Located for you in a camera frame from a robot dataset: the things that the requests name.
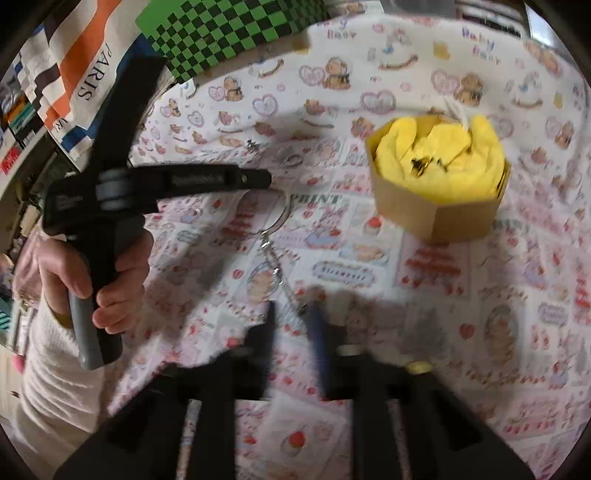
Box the patterned white bed sheet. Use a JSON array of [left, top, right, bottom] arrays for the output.
[[105, 15, 590, 479]]

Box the yellow cloth in box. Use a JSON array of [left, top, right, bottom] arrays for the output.
[[374, 115, 505, 204]]

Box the striped Paris tote bag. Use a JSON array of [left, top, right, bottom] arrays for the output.
[[13, 0, 154, 167]]

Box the hexagonal cardboard box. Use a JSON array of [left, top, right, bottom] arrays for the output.
[[366, 115, 511, 243]]

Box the green checkered box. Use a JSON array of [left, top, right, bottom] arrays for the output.
[[135, 0, 329, 82]]

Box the person's left hand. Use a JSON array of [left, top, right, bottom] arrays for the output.
[[13, 228, 156, 335]]

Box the silver keyring chain bracelet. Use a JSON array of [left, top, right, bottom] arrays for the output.
[[244, 191, 310, 319]]

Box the white knit sleeve forearm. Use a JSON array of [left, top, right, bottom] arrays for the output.
[[15, 300, 104, 439]]

